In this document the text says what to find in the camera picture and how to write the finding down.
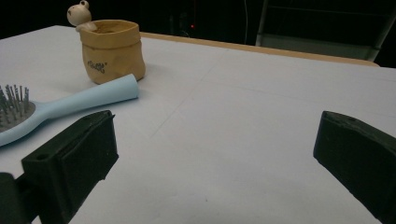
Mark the white table mat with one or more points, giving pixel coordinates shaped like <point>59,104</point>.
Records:
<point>218,124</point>

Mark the black computer tower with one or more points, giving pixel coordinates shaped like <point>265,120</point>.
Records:
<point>192,26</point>

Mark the light blue hairbrush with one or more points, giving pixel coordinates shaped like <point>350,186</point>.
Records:
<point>93,93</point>

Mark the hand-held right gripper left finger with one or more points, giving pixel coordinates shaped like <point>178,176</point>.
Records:
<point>71,161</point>

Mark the tan pot with bear figure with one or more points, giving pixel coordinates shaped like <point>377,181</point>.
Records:
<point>112,56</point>

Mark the white metal desk frame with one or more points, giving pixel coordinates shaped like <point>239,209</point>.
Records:
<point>311,46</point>

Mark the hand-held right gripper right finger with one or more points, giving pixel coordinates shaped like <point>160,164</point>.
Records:
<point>361,155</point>

